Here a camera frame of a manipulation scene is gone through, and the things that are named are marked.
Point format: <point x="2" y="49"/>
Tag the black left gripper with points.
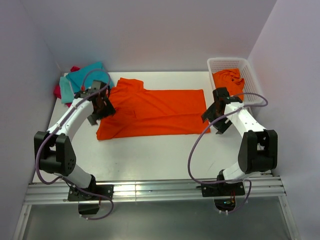
<point x="109" y="110"/>

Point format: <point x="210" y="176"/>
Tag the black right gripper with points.
<point x="222" y="126"/>

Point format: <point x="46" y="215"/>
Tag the orange t-shirt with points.
<point x="141" y="112"/>
<point x="231" y="79"/>

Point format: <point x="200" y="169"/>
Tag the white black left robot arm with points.
<point x="55" y="157"/>

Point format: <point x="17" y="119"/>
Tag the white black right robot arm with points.
<point x="258" y="150"/>

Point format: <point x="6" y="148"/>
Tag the mint green folded t-shirt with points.
<point x="66" y="91"/>

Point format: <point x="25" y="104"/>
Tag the teal folded t-shirt top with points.
<point x="89" y="73"/>

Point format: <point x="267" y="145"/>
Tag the white plastic laundry basket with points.
<point x="251" y="88"/>

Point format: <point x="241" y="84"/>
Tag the orange t-shirt in basket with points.
<point x="231" y="79"/>

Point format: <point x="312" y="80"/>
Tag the red folded t-shirt bottom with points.
<point x="57" y="89"/>

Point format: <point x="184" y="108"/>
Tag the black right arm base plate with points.
<point x="224" y="194"/>

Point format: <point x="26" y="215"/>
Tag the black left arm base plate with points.
<point x="89" y="204"/>

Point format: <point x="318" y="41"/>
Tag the aluminium front rail frame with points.
<point x="259" y="186"/>

